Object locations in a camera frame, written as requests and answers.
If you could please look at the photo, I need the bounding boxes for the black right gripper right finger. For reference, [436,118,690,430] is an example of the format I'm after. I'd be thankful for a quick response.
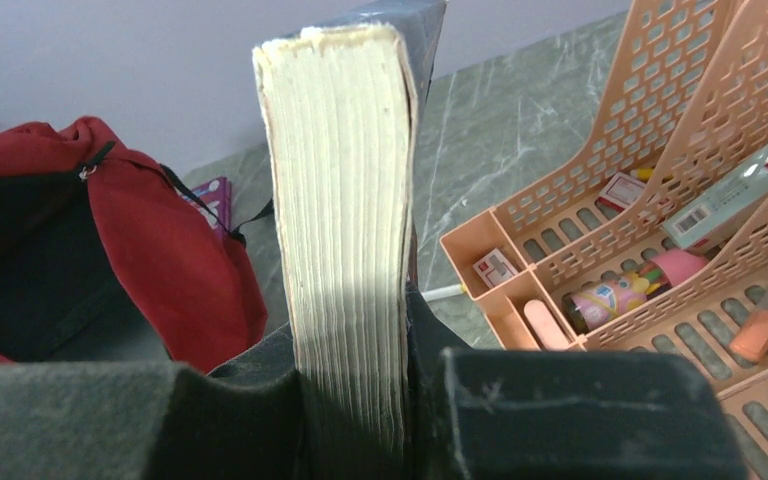
[406,285,749,479]

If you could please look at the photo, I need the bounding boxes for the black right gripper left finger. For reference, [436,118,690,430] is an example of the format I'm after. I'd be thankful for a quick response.
[0,326,305,479]

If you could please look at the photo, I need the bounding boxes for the purple puzzle book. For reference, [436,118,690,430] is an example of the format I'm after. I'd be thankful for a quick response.
[183,176,232,239]

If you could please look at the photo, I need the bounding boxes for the red student backpack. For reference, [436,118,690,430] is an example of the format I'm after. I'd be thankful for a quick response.
[0,116,268,372]

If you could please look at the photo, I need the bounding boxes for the blue paperback book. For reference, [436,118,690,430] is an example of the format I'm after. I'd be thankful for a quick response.
[252,1,447,459]

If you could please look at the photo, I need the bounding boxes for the pink eraser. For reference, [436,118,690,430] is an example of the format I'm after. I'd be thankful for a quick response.
[523,299,570,351]

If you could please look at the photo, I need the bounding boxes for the yellow white marker pen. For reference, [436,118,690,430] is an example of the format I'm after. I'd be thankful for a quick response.
[422,283,466,302]

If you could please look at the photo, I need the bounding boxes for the small white card box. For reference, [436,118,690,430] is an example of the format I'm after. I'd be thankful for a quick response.
[473,248,519,289]

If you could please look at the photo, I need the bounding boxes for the pink pencil case tube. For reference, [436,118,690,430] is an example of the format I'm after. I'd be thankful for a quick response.
[562,249,709,334]

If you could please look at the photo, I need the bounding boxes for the small red white box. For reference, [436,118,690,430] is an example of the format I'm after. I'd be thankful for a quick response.
[595,172,646,213]

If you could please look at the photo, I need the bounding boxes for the orange plastic desk organizer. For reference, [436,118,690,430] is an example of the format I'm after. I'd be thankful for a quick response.
[441,1,768,479]

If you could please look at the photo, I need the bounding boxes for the white green ruler case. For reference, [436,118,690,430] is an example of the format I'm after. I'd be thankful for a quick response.
[661,143,768,255]

